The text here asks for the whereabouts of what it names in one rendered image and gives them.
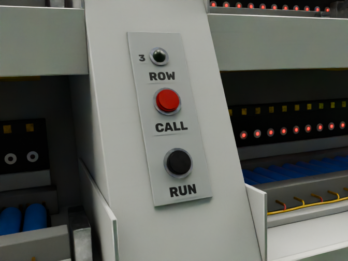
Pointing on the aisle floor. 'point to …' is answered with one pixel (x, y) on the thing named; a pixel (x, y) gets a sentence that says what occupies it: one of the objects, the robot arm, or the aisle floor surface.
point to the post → (169, 251)
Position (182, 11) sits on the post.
